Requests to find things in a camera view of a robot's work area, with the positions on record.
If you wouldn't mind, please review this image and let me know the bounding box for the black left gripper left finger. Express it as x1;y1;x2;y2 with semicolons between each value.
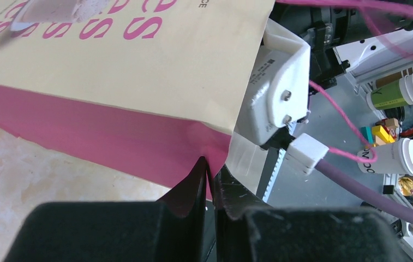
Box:
5;157;207;261

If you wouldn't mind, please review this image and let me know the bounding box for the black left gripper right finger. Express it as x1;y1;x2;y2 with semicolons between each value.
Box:
213;167;406;261

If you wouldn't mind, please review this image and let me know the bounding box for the paper cakes gift bag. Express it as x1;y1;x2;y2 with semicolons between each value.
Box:
0;0;413;201

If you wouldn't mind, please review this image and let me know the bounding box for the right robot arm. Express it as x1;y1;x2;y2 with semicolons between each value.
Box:
269;1;413;89

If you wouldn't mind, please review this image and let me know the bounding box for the background lidded coffee cup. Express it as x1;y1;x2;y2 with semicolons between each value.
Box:
357;138;413;176

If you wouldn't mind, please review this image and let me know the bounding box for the background green cup stack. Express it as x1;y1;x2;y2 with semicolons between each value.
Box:
366;74;413;110

